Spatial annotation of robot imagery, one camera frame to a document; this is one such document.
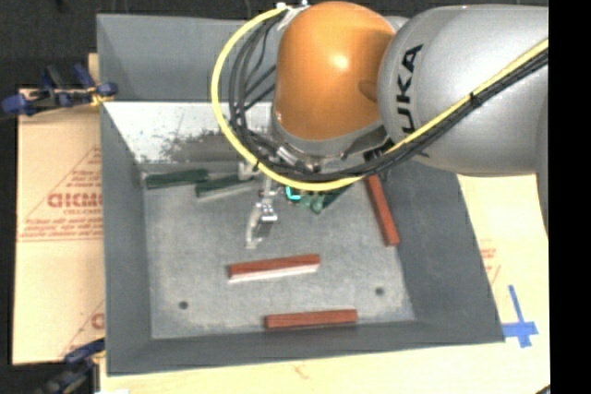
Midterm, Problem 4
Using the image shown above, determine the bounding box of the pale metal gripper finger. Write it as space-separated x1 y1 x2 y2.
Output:
258 203 280 245
244 202 261 250

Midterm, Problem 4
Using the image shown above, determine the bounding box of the red-brown flat block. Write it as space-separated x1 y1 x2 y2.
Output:
226 254 322 284
263 308 359 330
364 173 402 247

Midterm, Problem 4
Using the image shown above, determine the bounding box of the grey metal bin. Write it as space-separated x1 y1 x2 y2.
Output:
95 13 505 375

